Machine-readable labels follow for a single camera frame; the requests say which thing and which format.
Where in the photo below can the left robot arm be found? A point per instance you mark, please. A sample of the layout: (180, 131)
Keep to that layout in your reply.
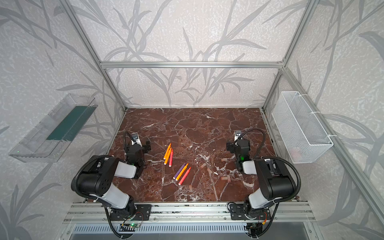
(94, 181)

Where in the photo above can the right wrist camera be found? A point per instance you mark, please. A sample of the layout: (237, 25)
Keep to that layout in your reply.
(237, 134)

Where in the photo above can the white wire mesh basket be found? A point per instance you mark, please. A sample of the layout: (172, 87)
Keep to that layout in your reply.
(304, 136)

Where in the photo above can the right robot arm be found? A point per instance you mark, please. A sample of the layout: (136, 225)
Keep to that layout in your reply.
(279, 181)

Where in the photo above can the pink marker group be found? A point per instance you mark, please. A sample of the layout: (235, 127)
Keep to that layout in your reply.
(171, 158)
(184, 176)

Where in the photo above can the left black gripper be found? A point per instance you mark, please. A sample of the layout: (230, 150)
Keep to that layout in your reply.
(139, 146)

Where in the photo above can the orange marker far left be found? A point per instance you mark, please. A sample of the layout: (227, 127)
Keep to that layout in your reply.
(167, 152)

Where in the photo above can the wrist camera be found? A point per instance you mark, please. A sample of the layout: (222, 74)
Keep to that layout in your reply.
(135, 139)
(237, 134)

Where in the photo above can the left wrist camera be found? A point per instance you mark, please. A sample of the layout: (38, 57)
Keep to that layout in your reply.
(135, 139)

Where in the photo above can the aluminium frame crossbar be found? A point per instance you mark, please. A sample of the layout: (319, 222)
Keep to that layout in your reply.
(157, 65)

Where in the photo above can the purple marker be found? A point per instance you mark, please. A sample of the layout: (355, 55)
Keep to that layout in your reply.
(179, 171)

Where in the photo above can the orange marker group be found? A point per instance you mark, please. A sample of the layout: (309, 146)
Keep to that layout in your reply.
(181, 172)

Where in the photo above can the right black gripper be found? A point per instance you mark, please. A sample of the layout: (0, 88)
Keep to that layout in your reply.
(237, 145)

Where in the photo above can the clear plastic wall tray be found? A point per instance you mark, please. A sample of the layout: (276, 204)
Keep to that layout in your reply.
(48, 141)

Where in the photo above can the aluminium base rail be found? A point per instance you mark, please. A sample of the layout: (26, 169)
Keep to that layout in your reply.
(191, 212)

